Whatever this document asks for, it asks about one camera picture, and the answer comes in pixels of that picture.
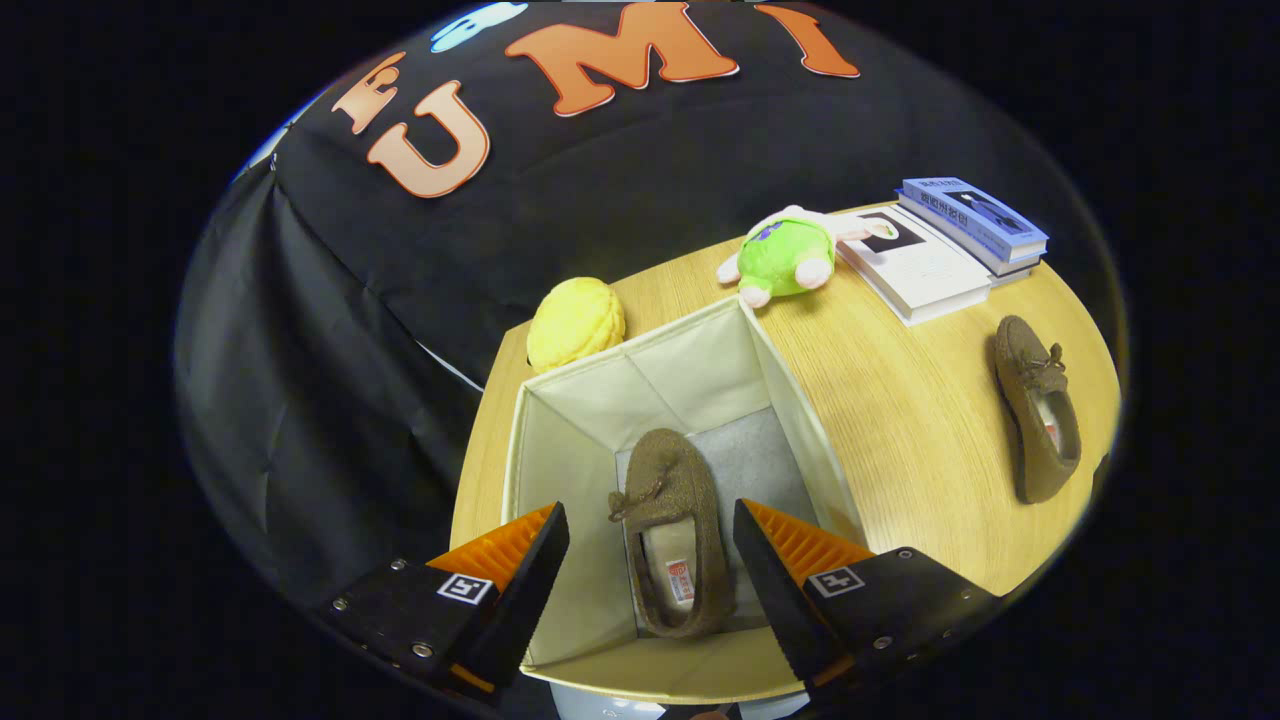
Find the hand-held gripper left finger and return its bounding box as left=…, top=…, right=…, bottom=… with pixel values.
left=320, top=502, right=571, bottom=706

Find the yellow plush ball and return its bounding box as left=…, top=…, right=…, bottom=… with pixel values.
left=527, top=277, right=627, bottom=376

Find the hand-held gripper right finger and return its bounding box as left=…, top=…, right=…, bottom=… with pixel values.
left=731, top=498, right=1003, bottom=703

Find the brown suede shoe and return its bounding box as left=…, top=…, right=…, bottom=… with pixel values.
left=607, top=428, right=738, bottom=641
left=993, top=315, right=1083, bottom=505

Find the white book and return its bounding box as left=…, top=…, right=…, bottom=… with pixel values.
left=835, top=205, right=993, bottom=328

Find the green plush toy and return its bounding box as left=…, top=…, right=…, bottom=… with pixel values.
left=716, top=205, right=901, bottom=309

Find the black backdrop cloth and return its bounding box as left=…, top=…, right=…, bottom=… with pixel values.
left=175, top=0, right=1111, bottom=641

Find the beige fabric storage box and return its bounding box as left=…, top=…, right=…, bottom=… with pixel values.
left=500, top=295, right=871, bottom=706

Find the thin blue book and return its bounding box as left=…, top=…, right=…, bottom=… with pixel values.
left=895, top=190, right=1043, bottom=289

